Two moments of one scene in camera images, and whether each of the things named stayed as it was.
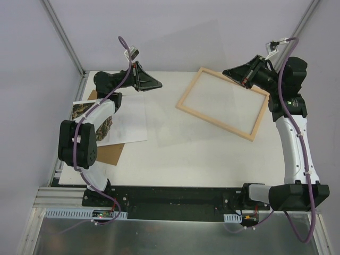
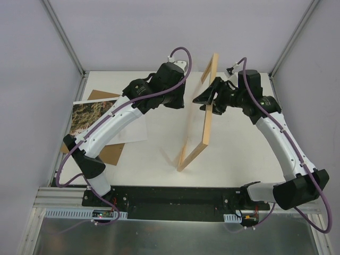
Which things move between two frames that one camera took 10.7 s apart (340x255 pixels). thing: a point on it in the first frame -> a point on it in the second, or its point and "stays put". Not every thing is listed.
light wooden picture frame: [215, 122] -> [183, 163]
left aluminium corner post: [83, 74] stays put
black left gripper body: [136, 77] -> [176, 98]
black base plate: [173, 203] stays put
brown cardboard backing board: [109, 153] stays put
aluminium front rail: [61, 197] stays put
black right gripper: [251, 73] -> [219, 95]
